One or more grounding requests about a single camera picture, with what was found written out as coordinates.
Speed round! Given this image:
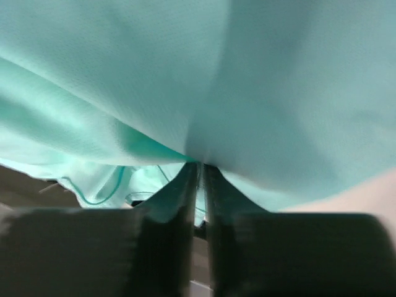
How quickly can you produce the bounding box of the teal t shirt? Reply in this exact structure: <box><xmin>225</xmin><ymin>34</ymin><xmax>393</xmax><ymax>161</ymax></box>
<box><xmin>1</xmin><ymin>1</ymin><xmax>395</xmax><ymax>210</ymax></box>

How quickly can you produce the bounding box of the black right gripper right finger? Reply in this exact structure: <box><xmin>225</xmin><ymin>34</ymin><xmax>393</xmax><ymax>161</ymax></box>
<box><xmin>203</xmin><ymin>166</ymin><xmax>395</xmax><ymax>296</ymax></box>

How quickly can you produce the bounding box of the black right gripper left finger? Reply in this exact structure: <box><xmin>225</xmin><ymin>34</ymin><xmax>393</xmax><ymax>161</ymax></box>
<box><xmin>1</xmin><ymin>163</ymin><xmax>198</xmax><ymax>296</ymax></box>

